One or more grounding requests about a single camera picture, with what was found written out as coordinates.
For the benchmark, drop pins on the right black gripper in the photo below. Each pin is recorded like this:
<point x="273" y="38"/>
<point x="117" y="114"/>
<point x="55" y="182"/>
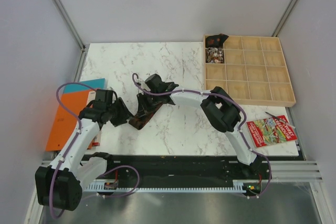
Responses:
<point x="144" y="108"/>

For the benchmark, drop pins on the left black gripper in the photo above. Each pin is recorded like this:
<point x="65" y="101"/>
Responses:
<point x="124" y="113"/>

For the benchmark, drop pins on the brown red patterned tie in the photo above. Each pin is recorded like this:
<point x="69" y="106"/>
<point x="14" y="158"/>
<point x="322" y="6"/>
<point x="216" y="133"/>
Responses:
<point x="143" y="115"/>

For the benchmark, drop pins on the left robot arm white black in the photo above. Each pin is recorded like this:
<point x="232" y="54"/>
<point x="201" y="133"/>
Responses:
<point x="62" y="182"/>

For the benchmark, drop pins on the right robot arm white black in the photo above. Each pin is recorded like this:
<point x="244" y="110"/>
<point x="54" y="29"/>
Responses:
<point x="222" y="112"/>

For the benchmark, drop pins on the orange folder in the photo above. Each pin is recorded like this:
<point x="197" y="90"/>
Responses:
<point x="64" y="122"/>

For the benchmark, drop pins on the rolled colourful tie in tray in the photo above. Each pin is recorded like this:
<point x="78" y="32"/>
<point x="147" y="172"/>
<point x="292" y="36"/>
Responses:
<point x="214" y="55"/>

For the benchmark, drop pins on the rolled dark tie in tray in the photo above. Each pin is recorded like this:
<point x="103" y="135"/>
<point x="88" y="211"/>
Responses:
<point x="215" y="41"/>

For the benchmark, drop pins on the wooden compartment tray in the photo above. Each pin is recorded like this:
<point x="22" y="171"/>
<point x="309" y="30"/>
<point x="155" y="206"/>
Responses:
<point x="254" y="71"/>

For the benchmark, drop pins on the red treehouse book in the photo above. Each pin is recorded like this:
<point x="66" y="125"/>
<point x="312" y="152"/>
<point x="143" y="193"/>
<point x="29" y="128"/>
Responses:
<point x="269" y="131"/>

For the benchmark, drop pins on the pen on red book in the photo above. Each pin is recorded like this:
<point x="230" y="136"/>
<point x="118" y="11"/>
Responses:
<point x="281" y="120"/>

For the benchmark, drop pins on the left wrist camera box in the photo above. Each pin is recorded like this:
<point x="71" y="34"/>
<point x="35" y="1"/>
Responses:
<point x="105" y="96"/>

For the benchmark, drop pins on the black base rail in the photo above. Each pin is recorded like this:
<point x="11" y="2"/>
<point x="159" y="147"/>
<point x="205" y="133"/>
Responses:
<point x="178" y="171"/>

